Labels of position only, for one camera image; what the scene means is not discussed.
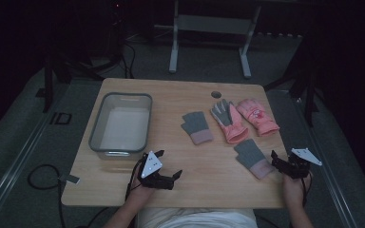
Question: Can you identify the metal floor rail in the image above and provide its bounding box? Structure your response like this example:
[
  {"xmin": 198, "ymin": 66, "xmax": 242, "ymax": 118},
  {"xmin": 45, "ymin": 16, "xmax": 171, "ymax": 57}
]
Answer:
[
  {"xmin": 0, "ymin": 94, "xmax": 63, "ymax": 228},
  {"xmin": 291, "ymin": 96, "xmax": 360, "ymax": 228}
]

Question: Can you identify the pink ski glove cartoon print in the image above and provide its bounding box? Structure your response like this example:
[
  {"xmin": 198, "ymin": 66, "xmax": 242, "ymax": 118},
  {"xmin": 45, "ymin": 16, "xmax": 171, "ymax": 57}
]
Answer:
[{"xmin": 236, "ymin": 98, "xmax": 280, "ymax": 138}]

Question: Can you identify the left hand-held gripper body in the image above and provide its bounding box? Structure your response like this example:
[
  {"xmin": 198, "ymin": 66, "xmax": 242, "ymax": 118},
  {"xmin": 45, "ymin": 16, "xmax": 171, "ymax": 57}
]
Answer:
[{"xmin": 137, "ymin": 150, "xmax": 175, "ymax": 191}]

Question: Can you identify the hand-held gripper cable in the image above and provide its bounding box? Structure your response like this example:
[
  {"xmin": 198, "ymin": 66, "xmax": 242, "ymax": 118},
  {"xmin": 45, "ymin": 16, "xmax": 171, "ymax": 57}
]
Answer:
[
  {"xmin": 125, "ymin": 158, "xmax": 144, "ymax": 201},
  {"xmin": 300, "ymin": 170, "xmax": 314, "ymax": 207}
]

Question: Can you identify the white metal desk frame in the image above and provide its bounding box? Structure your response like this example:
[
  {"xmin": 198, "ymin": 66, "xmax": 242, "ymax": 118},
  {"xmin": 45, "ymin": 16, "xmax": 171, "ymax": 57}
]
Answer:
[{"xmin": 168, "ymin": 0, "xmax": 262, "ymax": 80}]

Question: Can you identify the left hand-held gripper cable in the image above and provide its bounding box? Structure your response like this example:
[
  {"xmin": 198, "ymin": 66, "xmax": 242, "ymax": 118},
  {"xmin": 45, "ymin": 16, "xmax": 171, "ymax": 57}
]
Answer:
[{"xmin": 125, "ymin": 158, "xmax": 144, "ymax": 201}]

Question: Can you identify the person's right hand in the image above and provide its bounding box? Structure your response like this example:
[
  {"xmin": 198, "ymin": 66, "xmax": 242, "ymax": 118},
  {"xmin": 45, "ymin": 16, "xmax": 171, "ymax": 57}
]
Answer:
[{"xmin": 281, "ymin": 174, "xmax": 312, "ymax": 207}]

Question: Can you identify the grey knit glove pink cuff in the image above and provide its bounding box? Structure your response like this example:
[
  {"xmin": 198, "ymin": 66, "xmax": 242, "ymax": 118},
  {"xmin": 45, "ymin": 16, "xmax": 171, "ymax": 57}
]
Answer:
[
  {"xmin": 233, "ymin": 138, "xmax": 276, "ymax": 181},
  {"xmin": 180, "ymin": 110, "xmax": 215, "ymax": 146}
]

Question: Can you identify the black metal stand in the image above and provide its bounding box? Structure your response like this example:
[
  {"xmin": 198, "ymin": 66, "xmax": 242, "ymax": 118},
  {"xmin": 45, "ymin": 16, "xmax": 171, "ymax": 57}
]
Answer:
[
  {"xmin": 263, "ymin": 37, "xmax": 322, "ymax": 128},
  {"xmin": 36, "ymin": 18, "xmax": 137, "ymax": 114}
]

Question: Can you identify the person's left hand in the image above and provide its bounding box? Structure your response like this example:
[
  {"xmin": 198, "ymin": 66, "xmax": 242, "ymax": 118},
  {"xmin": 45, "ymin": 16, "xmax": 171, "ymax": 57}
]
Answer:
[{"xmin": 127, "ymin": 177, "xmax": 160, "ymax": 205}]

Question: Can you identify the person's white clothing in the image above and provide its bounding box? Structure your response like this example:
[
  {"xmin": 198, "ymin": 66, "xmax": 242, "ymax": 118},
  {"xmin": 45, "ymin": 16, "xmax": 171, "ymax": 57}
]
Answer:
[{"xmin": 135, "ymin": 207, "xmax": 259, "ymax": 228}]

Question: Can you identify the black floor bracket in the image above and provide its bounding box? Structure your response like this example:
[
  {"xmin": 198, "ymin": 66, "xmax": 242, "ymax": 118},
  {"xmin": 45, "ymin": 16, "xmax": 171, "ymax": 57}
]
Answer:
[{"xmin": 49, "ymin": 111, "xmax": 73, "ymax": 125}]

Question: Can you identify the pink ski glove grey palm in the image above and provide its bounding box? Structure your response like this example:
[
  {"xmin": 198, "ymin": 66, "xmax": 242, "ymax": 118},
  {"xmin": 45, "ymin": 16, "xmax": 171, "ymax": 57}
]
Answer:
[{"xmin": 210, "ymin": 98, "xmax": 250, "ymax": 145}]

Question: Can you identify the right hand-held gripper cable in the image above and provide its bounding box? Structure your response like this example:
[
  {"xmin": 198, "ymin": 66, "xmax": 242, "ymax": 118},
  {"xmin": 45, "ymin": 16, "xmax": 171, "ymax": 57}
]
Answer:
[{"xmin": 300, "ymin": 170, "xmax": 314, "ymax": 207}]

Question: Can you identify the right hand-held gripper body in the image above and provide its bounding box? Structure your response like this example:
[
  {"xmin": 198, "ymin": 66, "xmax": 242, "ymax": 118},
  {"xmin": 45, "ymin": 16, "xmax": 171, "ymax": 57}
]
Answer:
[{"xmin": 279, "ymin": 147, "xmax": 323, "ymax": 181}]

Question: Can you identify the small grey metal piece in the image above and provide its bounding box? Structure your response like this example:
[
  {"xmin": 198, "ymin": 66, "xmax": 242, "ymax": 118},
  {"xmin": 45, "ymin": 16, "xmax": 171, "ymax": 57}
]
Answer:
[{"xmin": 58, "ymin": 174, "xmax": 81, "ymax": 185}]

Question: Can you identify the black floor cable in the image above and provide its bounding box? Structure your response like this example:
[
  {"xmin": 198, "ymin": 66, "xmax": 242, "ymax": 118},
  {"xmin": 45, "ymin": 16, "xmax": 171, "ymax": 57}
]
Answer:
[{"xmin": 27, "ymin": 163, "xmax": 68, "ymax": 228}]

